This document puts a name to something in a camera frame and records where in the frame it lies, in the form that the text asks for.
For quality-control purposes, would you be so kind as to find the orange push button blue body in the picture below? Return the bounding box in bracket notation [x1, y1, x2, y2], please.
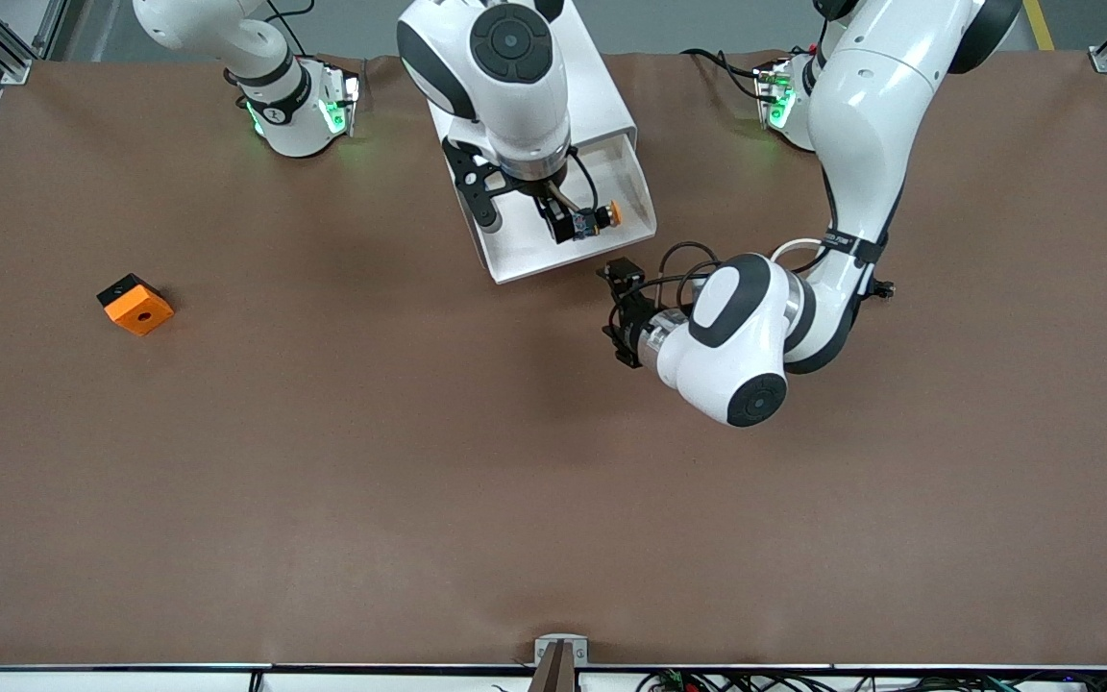
[558, 199, 623, 244]

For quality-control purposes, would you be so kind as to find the brown table mat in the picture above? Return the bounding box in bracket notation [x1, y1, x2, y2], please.
[0, 48, 1107, 671]

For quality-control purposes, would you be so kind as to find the brown pole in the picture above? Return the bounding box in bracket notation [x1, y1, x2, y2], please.
[527, 642, 581, 692]

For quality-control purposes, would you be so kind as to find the orange block with black corner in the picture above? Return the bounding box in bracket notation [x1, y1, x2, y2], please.
[97, 273, 175, 336]

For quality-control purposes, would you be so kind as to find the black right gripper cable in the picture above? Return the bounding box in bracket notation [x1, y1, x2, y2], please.
[568, 144, 604, 214]

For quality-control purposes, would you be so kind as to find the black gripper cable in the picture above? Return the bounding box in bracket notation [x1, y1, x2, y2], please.
[626, 240, 723, 318]
[568, 144, 604, 214]

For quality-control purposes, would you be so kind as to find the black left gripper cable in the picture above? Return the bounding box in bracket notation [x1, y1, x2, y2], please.
[626, 240, 723, 318]

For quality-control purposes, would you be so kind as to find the black base cable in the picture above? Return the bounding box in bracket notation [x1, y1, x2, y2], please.
[683, 48, 768, 102]

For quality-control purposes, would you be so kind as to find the grey metal bracket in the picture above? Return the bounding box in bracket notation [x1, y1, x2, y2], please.
[534, 634, 589, 666]

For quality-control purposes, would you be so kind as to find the cable bundle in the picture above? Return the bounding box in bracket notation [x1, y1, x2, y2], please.
[635, 670, 1107, 692]

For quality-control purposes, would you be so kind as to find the white table edge rail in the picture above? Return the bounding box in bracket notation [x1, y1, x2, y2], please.
[0, 661, 1107, 692]

